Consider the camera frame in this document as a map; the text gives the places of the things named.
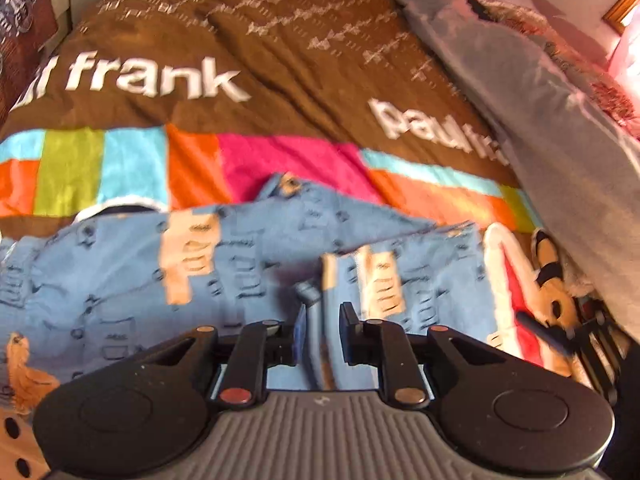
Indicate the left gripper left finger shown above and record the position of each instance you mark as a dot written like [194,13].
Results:
[261,357]

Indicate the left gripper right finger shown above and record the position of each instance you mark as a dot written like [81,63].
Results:
[386,347]

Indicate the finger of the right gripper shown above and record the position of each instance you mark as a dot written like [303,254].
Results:
[553,335]

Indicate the blue patterned children's pants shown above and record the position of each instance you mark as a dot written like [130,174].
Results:
[109,287]

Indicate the grey duvet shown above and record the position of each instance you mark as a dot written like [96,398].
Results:
[578,167]

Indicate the red floral pillow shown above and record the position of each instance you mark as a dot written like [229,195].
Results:
[590,78]

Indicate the colourful paul frank blanket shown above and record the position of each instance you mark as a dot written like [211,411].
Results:
[168,105]

